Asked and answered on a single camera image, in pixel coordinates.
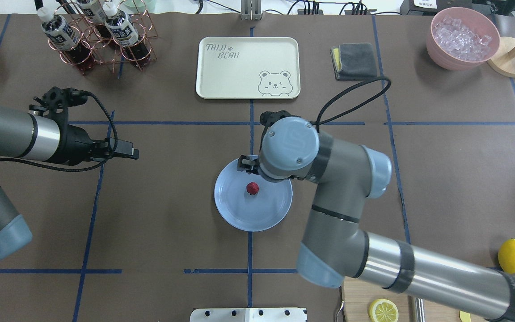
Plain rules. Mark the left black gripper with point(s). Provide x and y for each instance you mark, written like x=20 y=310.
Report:
x=75 y=143

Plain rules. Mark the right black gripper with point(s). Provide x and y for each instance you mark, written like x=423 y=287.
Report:
x=247 y=164

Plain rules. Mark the red strawberry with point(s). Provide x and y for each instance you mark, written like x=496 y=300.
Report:
x=252 y=188

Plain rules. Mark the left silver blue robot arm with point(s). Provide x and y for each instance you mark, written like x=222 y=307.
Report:
x=61 y=210

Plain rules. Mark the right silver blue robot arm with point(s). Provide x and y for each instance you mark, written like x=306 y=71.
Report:
x=334 y=246

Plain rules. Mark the blue round plate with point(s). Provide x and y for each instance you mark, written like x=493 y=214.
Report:
x=251 y=213

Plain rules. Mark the cream bear tray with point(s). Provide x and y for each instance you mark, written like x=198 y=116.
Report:
x=248 y=68

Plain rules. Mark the drink bottle white cap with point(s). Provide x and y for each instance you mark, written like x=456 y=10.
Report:
x=65 y=39

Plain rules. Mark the green bowl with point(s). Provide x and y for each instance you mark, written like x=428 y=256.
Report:
x=138 y=6

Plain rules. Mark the grey yellow folded cloth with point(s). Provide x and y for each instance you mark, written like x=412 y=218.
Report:
x=354 y=61

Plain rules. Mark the wooden cutting board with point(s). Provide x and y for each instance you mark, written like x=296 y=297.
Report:
x=358 y=295

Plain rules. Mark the lemon half slice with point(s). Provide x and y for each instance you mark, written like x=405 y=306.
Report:
x=383 y=310

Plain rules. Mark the pink bowl with ice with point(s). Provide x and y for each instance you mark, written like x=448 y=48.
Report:
x=460 y=39

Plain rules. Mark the yellow plastic knife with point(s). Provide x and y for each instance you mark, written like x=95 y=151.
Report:
x=465 y=316

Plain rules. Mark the copper wire bottle rack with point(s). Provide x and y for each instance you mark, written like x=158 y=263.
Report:
x=105 y=51

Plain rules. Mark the aluminium frame post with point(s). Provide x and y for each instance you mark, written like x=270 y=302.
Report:
x=251 y=10

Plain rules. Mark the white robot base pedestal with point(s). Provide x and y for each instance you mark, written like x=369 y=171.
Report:
x=274 y=314

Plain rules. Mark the steel black handled rod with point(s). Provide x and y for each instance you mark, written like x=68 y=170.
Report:
x=418 y=312

